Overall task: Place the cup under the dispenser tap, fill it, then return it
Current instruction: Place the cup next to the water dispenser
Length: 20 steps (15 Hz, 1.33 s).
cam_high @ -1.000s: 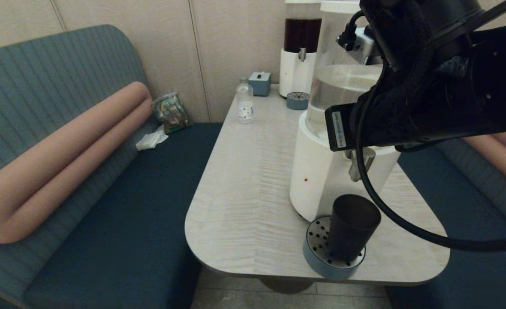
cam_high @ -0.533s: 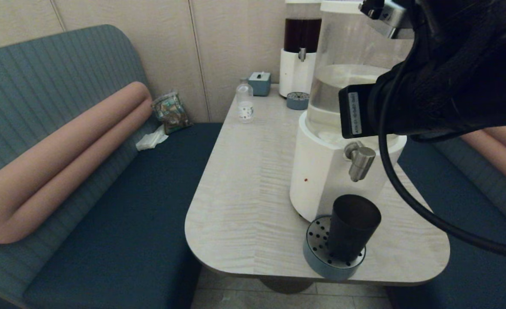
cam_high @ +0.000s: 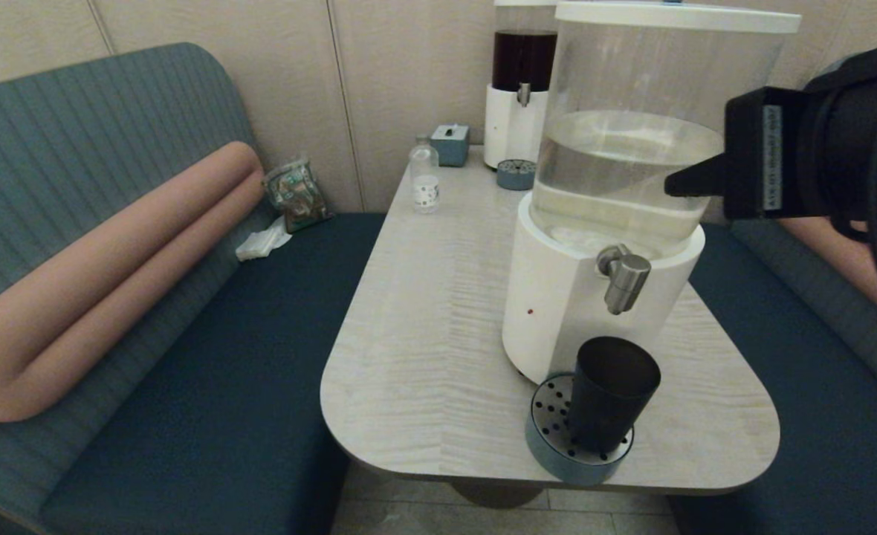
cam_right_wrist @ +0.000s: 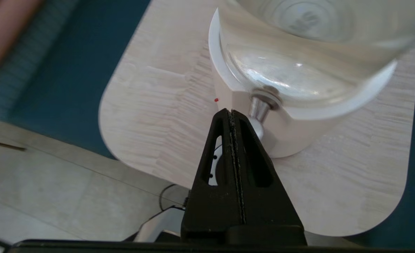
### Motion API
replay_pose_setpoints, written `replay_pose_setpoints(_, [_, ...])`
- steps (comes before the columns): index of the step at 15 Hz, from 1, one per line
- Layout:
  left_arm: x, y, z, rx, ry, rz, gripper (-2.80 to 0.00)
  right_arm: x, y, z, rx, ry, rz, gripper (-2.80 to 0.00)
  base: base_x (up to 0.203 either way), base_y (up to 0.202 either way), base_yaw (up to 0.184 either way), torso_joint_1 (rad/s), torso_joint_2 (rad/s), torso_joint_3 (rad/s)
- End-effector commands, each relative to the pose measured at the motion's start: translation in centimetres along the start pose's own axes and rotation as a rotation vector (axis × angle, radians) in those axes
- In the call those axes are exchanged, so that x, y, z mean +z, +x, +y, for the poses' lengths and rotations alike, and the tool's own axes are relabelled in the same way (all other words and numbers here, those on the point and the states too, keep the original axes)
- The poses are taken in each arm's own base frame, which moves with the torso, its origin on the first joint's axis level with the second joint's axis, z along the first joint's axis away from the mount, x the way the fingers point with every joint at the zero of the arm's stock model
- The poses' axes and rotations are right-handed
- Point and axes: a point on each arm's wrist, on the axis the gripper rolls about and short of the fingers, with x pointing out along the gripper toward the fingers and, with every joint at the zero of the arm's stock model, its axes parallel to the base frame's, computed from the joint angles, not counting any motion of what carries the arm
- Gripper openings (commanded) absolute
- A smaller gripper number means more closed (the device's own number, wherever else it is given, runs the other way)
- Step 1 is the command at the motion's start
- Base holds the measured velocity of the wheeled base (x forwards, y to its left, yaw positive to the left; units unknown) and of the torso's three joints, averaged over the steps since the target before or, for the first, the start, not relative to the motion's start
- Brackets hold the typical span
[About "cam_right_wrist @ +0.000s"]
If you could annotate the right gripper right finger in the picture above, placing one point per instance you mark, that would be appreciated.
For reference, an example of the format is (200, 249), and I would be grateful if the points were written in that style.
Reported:
(267, 207)

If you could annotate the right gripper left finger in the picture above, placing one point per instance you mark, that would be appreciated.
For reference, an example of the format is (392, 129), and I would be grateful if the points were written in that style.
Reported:
(211, 211)

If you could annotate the large steel dispenser tap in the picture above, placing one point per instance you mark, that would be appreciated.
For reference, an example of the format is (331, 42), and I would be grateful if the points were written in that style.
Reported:
(258, 109)

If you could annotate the large clear water dispenser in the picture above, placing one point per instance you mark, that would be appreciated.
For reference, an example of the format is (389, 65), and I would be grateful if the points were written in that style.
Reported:
(299, 105)

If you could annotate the teal upholstered bench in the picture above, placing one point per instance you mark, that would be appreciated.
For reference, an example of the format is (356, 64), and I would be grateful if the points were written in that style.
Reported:
(70, 70)

